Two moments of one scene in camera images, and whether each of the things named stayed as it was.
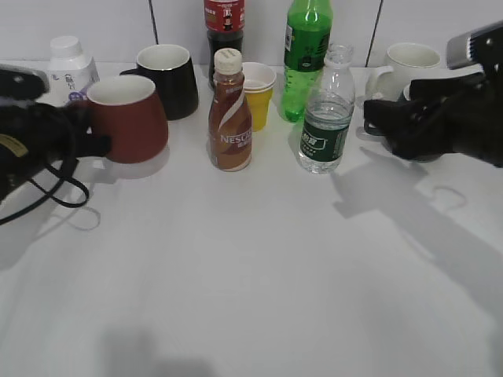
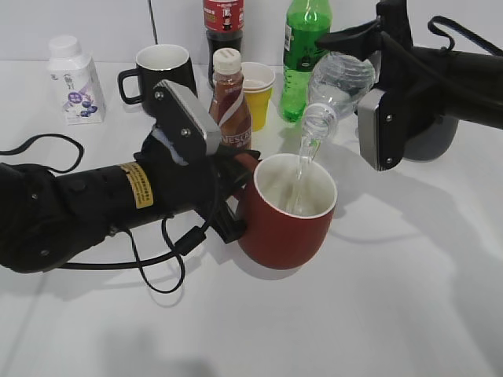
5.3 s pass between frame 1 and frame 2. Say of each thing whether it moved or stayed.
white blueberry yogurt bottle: stayed
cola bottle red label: stayed
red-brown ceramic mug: moved
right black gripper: moved
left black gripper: moved
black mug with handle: stayed
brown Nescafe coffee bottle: stayed
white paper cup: stayed
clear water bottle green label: moved
